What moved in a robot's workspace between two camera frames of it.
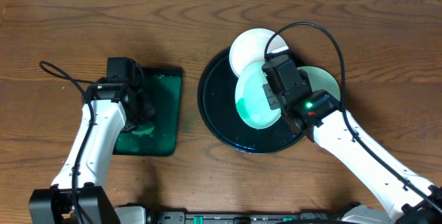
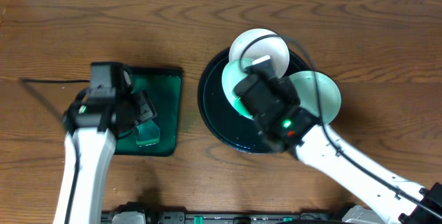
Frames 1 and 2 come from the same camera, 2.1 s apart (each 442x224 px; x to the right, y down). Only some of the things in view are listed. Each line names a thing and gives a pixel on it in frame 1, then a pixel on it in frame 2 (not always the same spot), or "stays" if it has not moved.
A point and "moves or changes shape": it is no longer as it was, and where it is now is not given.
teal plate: [251, 102] moves or changes shape
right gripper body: [272, 97] → [284, 90]
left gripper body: [143, 112] stays
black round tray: [219, 115] stays
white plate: [250, 46] stays
